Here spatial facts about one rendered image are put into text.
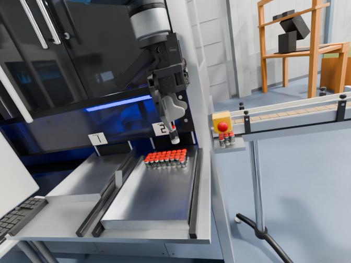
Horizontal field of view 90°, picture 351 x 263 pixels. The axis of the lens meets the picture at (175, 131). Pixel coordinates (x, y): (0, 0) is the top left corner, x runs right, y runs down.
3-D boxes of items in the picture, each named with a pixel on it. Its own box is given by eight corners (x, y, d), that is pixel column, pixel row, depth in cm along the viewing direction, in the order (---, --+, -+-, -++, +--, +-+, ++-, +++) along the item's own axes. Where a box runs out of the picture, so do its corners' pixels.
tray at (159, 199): (143, 162, 82) (141, 156, 81) (198, 156, 75) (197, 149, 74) (104, 229, 52) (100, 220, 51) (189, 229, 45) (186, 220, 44)
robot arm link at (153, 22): (123, 18, 33) (139, 23, 40) (131, 44, 35) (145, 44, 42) (160, 4, 31) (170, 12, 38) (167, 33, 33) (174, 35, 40)
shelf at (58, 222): (91, 160, 103) (90, 157, 102) (210, 145, 85) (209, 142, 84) (7, 240, 61) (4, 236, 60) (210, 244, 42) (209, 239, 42)
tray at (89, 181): (96, 156, 101) (94, 151, 100) (137, 151, 94) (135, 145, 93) (48, 203, 71) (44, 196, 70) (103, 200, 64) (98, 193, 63)
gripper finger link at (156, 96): (163, 117, 39) (153, 77, 36) (157, 118, 39) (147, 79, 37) (168, 112, 43) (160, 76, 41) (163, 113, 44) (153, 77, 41)
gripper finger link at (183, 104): (190, 124, 45) (182, 90, 41) (168, 128, 47) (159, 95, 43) (191, 119, 48) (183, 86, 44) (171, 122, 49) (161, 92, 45)
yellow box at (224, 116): (214, 127, 79) (211, 112, 76) (231, 124, 77) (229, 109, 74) (214, 134, 72) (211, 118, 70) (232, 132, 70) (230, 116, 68)
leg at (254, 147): (252, 229, 123) (242, 132, 93) (266, 229, 120) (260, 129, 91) (255, 241, 115) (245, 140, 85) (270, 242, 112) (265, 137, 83)
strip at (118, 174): (120, 182, 72) (115, 170, 70) (127, 181, 71) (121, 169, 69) (102, 210, 59) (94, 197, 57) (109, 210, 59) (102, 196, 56)
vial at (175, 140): (172, 141, 48) (168, 127, 47) (180, 140, 48) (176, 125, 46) (171, 144, 46) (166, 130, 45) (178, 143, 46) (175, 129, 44)
